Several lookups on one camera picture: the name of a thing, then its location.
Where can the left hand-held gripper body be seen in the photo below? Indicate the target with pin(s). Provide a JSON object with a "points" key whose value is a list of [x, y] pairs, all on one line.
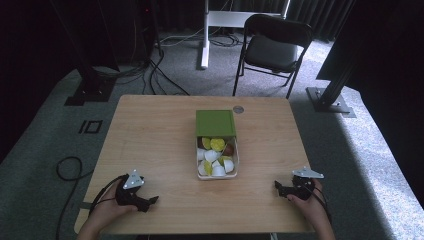
{"points": [[132, 181]]}

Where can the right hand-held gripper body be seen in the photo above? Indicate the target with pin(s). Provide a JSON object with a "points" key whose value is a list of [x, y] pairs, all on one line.
{"points": [[301, 188]]}

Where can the person's right hand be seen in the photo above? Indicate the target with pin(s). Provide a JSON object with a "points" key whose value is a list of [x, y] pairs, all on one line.
{"points": [[313, 208]]}

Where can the person's left hand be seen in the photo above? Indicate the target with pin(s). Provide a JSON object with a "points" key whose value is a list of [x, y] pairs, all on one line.
{"points": [[106, 210]]}

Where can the white drawer tray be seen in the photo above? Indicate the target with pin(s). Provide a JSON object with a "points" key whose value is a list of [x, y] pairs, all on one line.
{"points": [[237, 160]]}

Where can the pile of white yellow capsules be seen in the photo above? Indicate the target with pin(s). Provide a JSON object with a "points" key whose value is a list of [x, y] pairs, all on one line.
{"points": [[213, 156]]}

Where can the grey round table grommet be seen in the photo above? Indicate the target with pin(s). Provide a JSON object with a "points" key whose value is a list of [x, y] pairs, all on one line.
{"points": [[238, 109]]}

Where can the green drawer box sleeve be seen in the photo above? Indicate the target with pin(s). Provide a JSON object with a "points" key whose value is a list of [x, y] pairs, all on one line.
{"points": [[215, 122]]}

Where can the black metal stand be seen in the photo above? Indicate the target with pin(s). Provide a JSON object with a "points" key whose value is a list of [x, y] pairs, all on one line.
{"points": [[91, 80], [333, 90]]}

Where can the black folding chair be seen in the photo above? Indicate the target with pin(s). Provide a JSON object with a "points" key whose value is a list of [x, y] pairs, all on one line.
{"points": [[271, 50]]}

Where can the white desk frame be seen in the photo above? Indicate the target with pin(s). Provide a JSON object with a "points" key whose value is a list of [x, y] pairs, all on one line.
{"points": [[220, 19]]}

